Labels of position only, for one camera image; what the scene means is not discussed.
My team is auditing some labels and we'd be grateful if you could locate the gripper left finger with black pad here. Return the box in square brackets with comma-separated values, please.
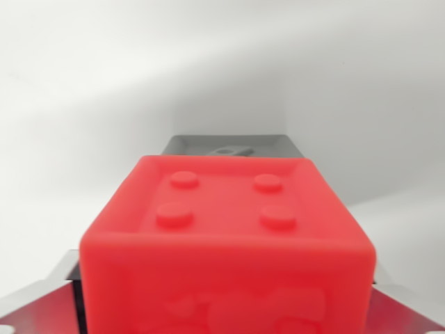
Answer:
[0, 248, 89, 334]

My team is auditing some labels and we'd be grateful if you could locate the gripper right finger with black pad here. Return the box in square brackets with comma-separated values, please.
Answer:
[361, 267, 445, 334]

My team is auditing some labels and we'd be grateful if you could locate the red studded cube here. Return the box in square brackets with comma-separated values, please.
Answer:
[79, 154, 377, 334]

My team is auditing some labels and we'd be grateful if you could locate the grey studded cube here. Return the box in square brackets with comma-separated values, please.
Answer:
[160, 133, 306, 159]

